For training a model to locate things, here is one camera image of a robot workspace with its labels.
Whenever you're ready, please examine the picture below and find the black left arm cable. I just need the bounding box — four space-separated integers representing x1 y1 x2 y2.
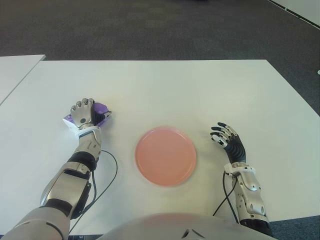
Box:
68 149 118 233

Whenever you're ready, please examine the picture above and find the pink round plate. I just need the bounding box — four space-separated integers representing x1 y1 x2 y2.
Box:
134 126 198 187

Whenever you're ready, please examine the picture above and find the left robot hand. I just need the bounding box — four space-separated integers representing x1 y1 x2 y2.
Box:
70 97 112 130

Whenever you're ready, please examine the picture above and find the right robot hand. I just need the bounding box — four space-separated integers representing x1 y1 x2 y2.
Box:
209 121 248 165

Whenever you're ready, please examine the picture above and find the white side table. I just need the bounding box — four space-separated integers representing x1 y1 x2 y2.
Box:
0 54 47 106

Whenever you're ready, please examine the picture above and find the grey robot torso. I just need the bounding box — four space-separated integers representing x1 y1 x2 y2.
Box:
96 212 273 240

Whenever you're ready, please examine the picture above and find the purple tissue paper pack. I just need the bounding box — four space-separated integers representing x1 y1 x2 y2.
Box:
61 101 113 132

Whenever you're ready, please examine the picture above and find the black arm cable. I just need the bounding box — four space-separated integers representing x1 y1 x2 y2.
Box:
68 149 118 233
212 171 240 223

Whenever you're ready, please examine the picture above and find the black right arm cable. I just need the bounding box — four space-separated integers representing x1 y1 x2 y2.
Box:
212 171 240 223

